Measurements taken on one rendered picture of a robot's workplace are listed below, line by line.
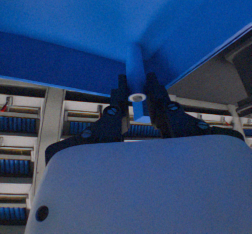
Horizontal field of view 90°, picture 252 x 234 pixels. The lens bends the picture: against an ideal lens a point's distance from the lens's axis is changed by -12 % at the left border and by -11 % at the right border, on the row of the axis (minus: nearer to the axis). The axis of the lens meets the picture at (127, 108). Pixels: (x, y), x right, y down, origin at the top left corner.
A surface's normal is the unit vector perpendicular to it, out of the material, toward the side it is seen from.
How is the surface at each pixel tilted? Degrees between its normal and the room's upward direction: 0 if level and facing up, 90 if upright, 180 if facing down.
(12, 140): 60
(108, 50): 0
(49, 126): 90
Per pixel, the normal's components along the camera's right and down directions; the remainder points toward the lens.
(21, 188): 0.33, 0.12
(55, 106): 0.34, -0.39
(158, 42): 0.06, 0.92
